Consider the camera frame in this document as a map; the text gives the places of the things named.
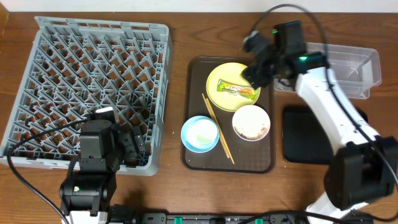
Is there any wooden chopstick right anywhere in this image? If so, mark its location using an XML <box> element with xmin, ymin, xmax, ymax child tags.
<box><xmin>202</xmin><ymin>94</ymin><xmax>235</xmax><ymax>164</ymax></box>

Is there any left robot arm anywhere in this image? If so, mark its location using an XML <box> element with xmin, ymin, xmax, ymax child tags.
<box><xmin>60</xmin><ymin>107</ymin><xmax>146</xmax><ymax>223</ymax></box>

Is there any black waste tray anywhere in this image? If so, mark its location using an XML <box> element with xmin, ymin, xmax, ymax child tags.
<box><xmin>282</xmin><ymin>106</ymin><xmax>369</xmax><ymax>166</ymax></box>

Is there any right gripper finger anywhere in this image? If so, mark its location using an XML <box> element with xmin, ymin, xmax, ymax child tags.
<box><xmin>254</xmin><ymin>78</ymin><xmax>273</xmax><ymax>90</ymax></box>
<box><xmin>242</xmin><ymin>67</ymin><xmax>257</xmax><ymax>86</ymax></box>

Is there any green snack wrapper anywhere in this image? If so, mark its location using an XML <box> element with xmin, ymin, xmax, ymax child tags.
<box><xmin>216</xmin><ymin>80</ymin><xmax>259</xmax><ymax>100</ymax></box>

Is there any wooden chopstick left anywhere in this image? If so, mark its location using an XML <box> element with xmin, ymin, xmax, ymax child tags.
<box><xmin>201</xmin><ymin>93</ymin><xmax>231</xmax><ymax>159</ymax></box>

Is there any clear plastic bin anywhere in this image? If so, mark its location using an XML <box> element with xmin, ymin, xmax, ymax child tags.
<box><xmin>273</xmin><ymin>42</ymin><xmax>382</xmax><ymax>100</ymax></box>

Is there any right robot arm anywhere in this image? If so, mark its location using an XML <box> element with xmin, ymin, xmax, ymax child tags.
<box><xmin>243</xmin><ymin>32</ymin><xmax>397</xmax><ymax>223</ymax></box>

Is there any light blue bowl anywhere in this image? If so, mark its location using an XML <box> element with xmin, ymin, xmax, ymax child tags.
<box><xmin>181</xmin><ymin>116</ymin><xmax>220</xmax><ymax>153</ymax></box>

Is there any wooden chopstick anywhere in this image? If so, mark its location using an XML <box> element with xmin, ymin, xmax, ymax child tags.
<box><xmin>201</xmin><ymin>93</ymin><xmax>231</xmax><ymax>159</ymax></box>
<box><xmin>202</xmin><ymin>94</ymin><xmax>235</xmax><ymax>164</ymax></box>

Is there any brown serving tray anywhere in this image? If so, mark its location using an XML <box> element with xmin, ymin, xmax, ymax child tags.
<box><xmin>181</xmin><ymin>57</ymin><xmax>275</xmax><ymax>174</ymax></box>

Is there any small white cup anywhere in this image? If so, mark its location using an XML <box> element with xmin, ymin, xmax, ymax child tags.
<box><xmin>187</xmin><ymin>119</ymin><xmax>218</xmax><ymax>145</ymax></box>

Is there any yellow plate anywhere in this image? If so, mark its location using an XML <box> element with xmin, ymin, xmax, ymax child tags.
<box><xmin>206</xmin><ymin>62</ymin><xmax>261</xmax><ymax>112</ymax></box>

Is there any pile of rice waste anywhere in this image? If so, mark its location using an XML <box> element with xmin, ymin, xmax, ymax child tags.
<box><xmin>234</xmin><ymin>124</ymin><xmax>268</xmax><ymax>141</ymax></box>

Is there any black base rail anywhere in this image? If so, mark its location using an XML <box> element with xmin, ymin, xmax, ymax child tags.
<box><xmin>108</xmin><ymin>212</ymin><xmax>374</xmax><ymax>224</ymax></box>

